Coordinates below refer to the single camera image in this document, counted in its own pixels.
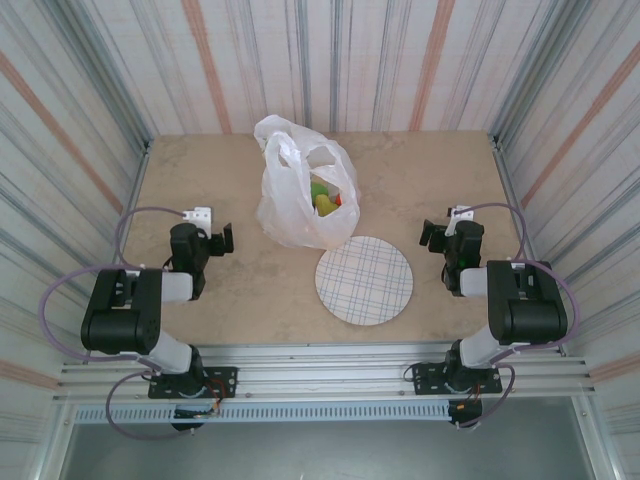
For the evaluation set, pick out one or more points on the white plastic bag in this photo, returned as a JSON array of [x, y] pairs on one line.
[[290, 215]]

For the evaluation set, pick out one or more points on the yellow-green apple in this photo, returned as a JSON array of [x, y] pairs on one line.
[[325, 206]]

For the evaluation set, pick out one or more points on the white blue-checked round plate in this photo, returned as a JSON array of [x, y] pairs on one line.
[[365, 285]]

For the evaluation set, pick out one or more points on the grey metal panel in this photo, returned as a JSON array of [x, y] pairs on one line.
[[320, 455]]

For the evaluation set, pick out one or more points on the aluminium right side frame rail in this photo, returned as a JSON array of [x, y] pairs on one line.
[[508, 175]]

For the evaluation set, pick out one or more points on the aluminium frame rail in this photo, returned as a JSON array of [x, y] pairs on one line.
[[508, 175], [135, 180]]

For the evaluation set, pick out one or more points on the aluminium left side frame rail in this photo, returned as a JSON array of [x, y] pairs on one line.
[[135, 180]]

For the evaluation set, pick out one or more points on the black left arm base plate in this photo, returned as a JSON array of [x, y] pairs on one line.
[[220, 380]]

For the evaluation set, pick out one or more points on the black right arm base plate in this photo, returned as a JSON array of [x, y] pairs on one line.
[[425, 380]]

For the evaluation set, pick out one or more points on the aluminium table edge rail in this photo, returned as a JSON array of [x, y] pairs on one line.
[[320, 370]]

